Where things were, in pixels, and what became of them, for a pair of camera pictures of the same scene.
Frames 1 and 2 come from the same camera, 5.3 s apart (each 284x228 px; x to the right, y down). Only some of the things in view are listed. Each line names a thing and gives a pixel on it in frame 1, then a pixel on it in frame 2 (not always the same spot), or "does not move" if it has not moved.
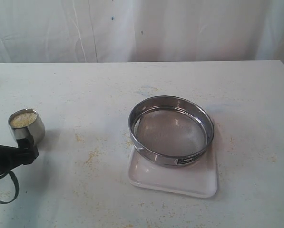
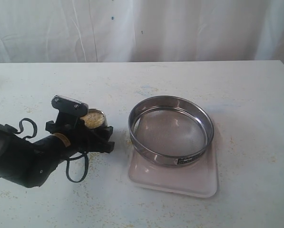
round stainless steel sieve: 170,131 does not move
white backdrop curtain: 45,31 does not move
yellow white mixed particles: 23,119 → 93,119
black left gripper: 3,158 → 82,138
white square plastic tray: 198,179 does not move
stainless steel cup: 26,122 → 96,110
